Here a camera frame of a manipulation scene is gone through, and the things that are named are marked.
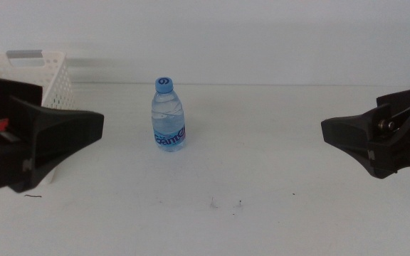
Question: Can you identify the white perforated plastic basket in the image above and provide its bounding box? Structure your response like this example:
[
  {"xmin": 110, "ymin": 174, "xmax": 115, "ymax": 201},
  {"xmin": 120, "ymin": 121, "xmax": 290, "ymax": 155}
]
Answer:
[{"xmin": 0, "ymin": 50, "xmax": 76, "ymax": 186}]

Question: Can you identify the clear water bottle blue cap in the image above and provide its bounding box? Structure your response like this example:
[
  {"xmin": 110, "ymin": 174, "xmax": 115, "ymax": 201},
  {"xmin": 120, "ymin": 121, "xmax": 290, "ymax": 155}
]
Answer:
[{"xmin": 151, "ymin": 76, "xmax": 186, "ymax": 153}]

